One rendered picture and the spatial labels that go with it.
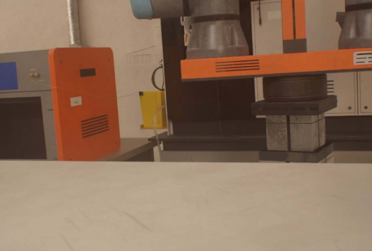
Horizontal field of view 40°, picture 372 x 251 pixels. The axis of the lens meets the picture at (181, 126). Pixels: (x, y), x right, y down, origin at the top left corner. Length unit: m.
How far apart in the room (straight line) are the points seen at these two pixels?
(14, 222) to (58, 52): 1.25
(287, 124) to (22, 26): 3.05
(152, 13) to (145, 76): 2.30
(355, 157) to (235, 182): 1.38
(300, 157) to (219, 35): 0.33
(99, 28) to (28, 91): 1.88
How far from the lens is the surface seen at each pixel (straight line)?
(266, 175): 0.73
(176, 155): 2.20
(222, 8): 1.22
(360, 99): 2.09
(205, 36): 1.21
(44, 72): 1.82
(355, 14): 1.24
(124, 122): 3.64
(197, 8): 1.23
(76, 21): 3.70
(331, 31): 2.08
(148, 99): 2.31
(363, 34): 1.22
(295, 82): 1.19
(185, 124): 2.27
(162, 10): 1.24
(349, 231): 0.51
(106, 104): 2.08
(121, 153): 2.07
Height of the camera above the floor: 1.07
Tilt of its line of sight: 7 degrees down
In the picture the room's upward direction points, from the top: 4 degrees counter-clockwise
